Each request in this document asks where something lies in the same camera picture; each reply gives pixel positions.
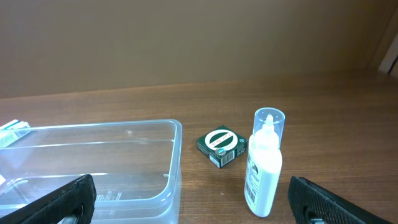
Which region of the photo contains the green square small box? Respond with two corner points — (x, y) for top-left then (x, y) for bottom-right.
(197, 125), (248, 168)

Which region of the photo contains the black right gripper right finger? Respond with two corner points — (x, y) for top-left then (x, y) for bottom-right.
(288, 176), (392, 224)

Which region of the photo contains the white blue Panadol box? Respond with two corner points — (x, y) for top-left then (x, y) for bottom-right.
(1, 119), (30, 148)

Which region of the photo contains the white bottle clear cap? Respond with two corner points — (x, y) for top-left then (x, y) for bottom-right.
(244, 107), (285, 218)

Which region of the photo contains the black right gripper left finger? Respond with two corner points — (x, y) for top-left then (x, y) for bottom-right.
(1, 174), (96, 224)

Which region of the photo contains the clear plastic container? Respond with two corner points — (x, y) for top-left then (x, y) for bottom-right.
(1, 119), (182, 223)

